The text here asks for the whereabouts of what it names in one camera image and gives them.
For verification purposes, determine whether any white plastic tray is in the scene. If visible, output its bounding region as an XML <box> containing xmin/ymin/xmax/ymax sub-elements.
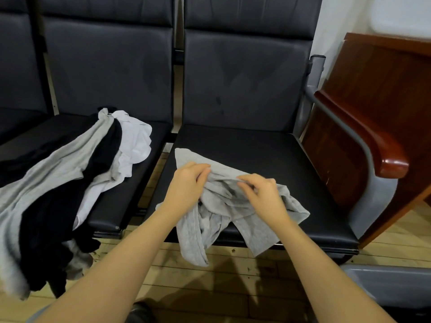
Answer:
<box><xmin>367</xmin><ymin>0</ymin><xmax>431</xmax><ymax>42</ymax></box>

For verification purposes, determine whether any person's right forearm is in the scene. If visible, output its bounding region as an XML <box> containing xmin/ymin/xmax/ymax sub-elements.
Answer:
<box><xmin>269</xmin><ymin>222</ymin><xmax>397</xmax><ymax>323</ymax></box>

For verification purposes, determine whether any black leather bench seat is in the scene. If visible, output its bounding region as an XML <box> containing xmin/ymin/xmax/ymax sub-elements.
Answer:
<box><xmin>37</xmin><ymin>0</ymin><xmax>176</xmax><ymax>240</ymax></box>
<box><xmin>145</xmin><ymin>0</ymin><xmax>360</xmax><ymax>257</ymax></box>
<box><xmin>0</xmin><ymin>0</ymin><xmax>53</xmax><ymax>147</ymax></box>

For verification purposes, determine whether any person's black shoe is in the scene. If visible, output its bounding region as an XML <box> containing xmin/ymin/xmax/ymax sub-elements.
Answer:
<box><xmin>127</xmin><ymin>301</ymin><xmax>160</xmax><ymax>323</ymax></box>

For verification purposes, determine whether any person's left hand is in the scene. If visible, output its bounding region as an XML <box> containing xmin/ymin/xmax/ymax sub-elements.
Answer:
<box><xmin>160</xmin><ymin>162</ymin><xmax>212</xmax><ymax>219</ymax></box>

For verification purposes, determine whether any grey tank top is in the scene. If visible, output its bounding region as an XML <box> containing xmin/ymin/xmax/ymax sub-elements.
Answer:
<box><xmin>156</xmin><ymin>148</ymin><xmax>311</xmax><ymax>268</ymax></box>

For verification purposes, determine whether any brown wooden bench armrest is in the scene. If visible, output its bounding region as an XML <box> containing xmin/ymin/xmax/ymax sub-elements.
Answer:
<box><xmin>314</xmin><ymin>88</ymin><xmax>410</xmax><ymax>179</ymax></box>

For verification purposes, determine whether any person's left forearm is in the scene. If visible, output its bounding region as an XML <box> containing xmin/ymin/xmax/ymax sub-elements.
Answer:
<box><xmin>37</xmin><ymin>210</ymin><xmax>184</xmax><ymax>323</ymax></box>

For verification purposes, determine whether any grey plastic storage bin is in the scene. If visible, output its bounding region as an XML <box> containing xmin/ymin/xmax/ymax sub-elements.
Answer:
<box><xmin>340</xmin><ymin>264</ymin><xmax>431</xmax><ymax>311</ymax></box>

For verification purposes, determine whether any pile of clothes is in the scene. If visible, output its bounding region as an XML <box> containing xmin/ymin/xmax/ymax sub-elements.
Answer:
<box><xmin>0</xmin><ymin>107</ymin><xmax>154</xmax><ymax>301</ymax></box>

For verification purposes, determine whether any person's right hand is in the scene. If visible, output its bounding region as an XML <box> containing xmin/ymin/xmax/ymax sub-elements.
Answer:
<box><xmin>237</xmin><ymin>173</ymin><xmax>292</xmax><ymax>229</ymax></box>

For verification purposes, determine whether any brown wooden desk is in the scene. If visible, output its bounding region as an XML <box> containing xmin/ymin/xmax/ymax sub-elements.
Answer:
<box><xmin>302</xmin><ymin>32</ymin><xmax>431</xmax><ymax>248</ymax></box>

